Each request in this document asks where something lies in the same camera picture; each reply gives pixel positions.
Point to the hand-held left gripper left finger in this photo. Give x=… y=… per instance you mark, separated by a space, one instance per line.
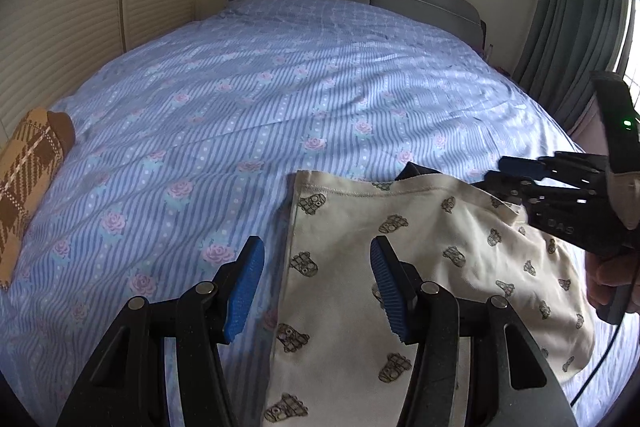
x=245 y=292

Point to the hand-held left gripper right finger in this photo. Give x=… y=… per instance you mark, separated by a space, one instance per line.
x=390 y=292

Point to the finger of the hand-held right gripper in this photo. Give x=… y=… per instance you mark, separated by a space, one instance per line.
x=550 y=192
x=520 y=166

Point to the cream printed polo shirt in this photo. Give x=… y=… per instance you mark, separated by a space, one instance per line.
x=340 y=307

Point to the person's right hand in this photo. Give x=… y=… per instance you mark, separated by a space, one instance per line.
x=610 y=277

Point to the grey-green curtain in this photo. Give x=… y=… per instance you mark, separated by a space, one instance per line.
x=570 y=32

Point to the barred window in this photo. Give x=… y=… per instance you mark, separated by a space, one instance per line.
x=632 y=57

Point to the blue striped floral bed sheet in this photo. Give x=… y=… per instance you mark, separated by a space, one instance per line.
x=250 y=107

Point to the folded brown plaid cloth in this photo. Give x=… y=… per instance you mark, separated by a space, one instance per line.
x=30 y=187

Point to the white louvered wardrobe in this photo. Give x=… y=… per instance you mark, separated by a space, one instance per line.
x=75 y=7

